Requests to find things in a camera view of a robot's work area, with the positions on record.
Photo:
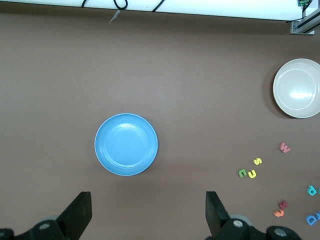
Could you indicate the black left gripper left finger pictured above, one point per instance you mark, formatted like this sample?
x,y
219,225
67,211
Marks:
x,y
77,215

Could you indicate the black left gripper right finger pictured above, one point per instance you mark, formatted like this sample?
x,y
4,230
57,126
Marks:
x,y
217,220

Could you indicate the green foam letter n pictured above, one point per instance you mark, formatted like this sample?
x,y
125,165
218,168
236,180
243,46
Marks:
x,y
240,173

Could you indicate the yellow foam letter u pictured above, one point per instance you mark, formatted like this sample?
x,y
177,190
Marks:
x,y
253,171

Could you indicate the yellow foam letter s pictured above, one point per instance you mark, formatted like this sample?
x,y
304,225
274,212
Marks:
x,y
257,161

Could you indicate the teal foam letter d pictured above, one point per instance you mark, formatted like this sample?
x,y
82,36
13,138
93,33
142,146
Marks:
x,y
309,188

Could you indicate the orange foam letter t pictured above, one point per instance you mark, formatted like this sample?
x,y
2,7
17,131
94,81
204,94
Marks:
x,y
278,213

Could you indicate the red foam letter k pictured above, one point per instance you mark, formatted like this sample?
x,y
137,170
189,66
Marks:
x,y
283,205

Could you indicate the blue plate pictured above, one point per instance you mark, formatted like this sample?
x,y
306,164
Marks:
x,y
126,144

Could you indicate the blue foam letter D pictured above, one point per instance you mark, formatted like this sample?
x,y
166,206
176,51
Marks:
x,y
307,220

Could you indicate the pink foam letter w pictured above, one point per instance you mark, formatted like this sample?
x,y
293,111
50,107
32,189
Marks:
x,y
284,148

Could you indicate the blue foam letter x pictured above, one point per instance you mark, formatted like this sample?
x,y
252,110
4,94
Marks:
x,y
318,215

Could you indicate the brown table cover sheet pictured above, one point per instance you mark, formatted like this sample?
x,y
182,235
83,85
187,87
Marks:
x,y
175,75

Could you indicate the beige plate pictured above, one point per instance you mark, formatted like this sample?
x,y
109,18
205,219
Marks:
x,y
297,88

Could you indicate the small pale tape strip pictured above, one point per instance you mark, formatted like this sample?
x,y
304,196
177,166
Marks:
x,y
114,16

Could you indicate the aluminium profile bar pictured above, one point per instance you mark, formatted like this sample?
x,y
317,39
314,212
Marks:
x,y
305,25

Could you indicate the green circuit board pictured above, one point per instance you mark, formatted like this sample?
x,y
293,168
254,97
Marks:
x,y
303,3

